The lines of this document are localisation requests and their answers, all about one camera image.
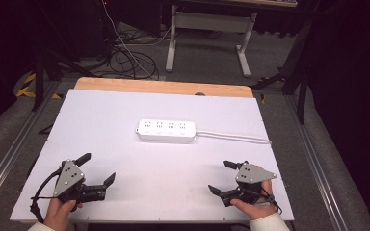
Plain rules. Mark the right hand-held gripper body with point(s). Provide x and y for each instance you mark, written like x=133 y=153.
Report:
x=252 y=174

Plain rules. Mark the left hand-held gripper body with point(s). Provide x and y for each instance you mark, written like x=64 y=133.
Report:
x=67 y=179

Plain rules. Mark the person's right hand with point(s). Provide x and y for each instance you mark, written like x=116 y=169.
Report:
x=257 y=209

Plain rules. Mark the person's left hand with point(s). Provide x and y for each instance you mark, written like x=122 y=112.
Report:
x=58 y=213

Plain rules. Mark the white table board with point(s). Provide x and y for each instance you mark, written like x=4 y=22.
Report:
x=141 y=183

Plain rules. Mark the white power strip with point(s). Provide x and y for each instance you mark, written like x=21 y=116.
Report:
x=167 y=131

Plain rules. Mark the black metal stand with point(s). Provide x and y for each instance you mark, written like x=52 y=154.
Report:
x=302 y=96
x=39 y=80

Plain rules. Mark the yellow black floor tape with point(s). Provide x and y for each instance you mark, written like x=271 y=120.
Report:
x=29 y=80

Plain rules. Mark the wooden table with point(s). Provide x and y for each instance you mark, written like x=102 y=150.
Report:
x=160 y=86

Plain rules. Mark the wooden desk top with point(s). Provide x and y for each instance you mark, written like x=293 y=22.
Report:
x=237 y=2

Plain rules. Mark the aluminium floor rail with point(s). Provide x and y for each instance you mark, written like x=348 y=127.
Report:
x=9 y=154
x=318 y=179

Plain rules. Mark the white metal desk frame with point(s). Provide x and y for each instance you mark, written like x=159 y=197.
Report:
x=212 y=20

